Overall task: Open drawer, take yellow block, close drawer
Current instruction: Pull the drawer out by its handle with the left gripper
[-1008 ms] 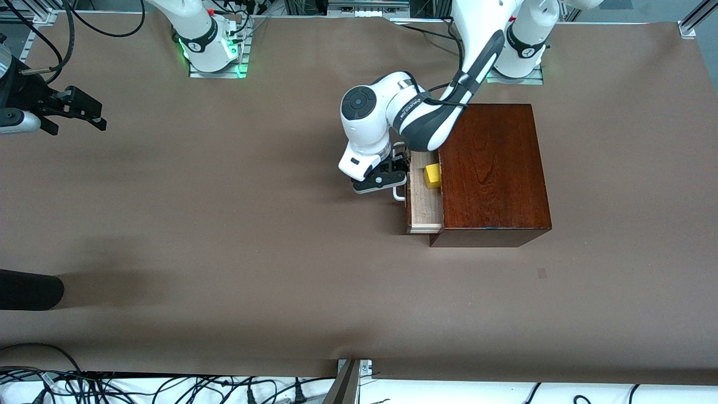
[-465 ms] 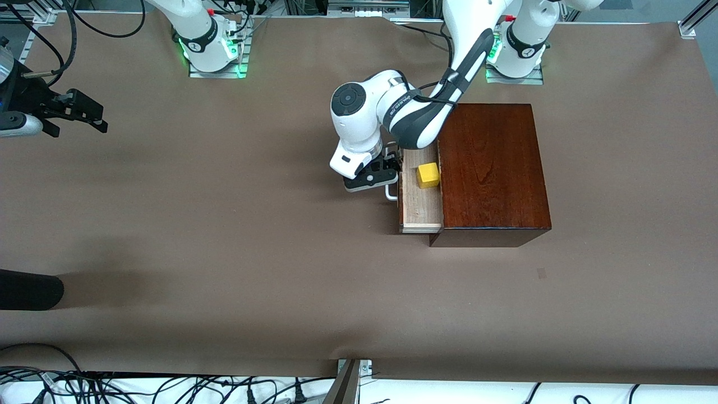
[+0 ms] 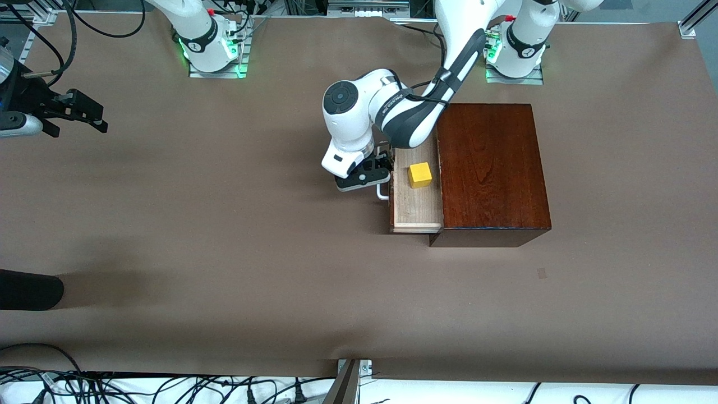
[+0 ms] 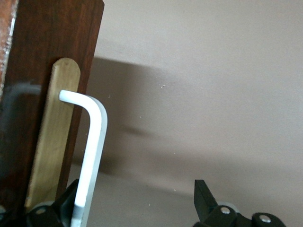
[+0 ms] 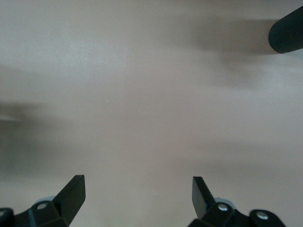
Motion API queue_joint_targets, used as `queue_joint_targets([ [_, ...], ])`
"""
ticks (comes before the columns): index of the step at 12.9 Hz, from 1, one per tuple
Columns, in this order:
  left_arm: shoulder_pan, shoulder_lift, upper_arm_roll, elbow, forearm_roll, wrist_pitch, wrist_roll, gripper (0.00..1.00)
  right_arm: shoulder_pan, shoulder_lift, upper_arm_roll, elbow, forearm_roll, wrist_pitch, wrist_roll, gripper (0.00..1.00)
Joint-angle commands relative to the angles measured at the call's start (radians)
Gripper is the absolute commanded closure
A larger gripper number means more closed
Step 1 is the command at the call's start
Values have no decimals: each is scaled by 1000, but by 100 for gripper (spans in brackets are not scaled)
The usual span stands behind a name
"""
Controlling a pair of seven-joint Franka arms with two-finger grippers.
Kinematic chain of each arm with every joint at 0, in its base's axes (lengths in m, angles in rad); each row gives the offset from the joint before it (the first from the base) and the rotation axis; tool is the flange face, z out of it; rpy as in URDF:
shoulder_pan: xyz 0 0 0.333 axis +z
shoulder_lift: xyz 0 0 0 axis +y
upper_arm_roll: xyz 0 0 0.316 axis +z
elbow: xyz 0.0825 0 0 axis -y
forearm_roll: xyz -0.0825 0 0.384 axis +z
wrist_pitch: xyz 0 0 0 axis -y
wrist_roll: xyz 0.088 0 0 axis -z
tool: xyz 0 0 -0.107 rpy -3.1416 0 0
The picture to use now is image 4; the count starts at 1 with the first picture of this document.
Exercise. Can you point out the light wood drawer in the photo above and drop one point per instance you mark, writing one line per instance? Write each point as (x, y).
(47, 30)

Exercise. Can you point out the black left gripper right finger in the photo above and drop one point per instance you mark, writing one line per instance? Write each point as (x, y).
(203, 202)

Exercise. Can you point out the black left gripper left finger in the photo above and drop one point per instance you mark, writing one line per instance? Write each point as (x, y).
(64, 208)

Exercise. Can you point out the brown table cover sheet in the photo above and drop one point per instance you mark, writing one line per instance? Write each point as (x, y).
(189, 94)

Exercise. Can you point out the tan wooden backing strip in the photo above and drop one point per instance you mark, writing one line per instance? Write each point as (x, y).
(56, 132)

